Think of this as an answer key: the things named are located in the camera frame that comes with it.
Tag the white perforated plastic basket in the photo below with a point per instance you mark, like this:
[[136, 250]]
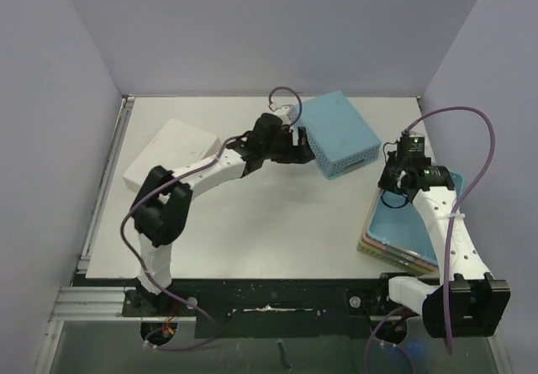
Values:
[[177, 144]]

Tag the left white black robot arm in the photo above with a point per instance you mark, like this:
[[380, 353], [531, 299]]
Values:
[[162, 205]]

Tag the green plastic basket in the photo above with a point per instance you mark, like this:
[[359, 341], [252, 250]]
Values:
[[396, 258]]

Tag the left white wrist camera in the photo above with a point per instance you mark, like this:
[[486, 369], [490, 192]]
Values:
[[287, 113]]

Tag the blue perforated plastic basket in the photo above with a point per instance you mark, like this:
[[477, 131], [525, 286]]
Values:
[[338, 135]]

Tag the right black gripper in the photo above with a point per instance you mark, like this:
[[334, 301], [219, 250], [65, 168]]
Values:
[[389, 179]]

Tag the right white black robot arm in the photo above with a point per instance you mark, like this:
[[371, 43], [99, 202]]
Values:
[[469, 301]]

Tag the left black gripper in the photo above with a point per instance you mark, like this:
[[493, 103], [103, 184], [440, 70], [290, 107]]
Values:
[[296, 155]]

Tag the aluminium rail frame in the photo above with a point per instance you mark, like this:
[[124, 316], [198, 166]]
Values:
[[83, 303]]

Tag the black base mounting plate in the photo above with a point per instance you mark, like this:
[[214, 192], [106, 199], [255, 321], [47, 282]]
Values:
[[268, 308]]

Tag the pink plastic basket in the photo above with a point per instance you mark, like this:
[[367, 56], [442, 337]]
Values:
[[396, 247]]

